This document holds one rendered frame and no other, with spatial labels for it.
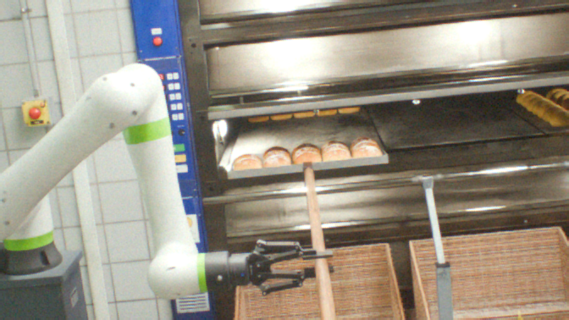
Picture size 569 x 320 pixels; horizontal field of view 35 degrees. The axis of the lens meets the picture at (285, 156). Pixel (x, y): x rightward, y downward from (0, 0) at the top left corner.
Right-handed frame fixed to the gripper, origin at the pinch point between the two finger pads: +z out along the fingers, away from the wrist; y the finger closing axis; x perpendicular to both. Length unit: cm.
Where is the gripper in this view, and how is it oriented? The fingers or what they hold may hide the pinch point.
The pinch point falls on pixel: (318, 262)
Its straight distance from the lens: 212.1
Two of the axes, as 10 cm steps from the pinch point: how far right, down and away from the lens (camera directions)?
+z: 10.0, -0.9, -0.1
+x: 0.1, 2.1, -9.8
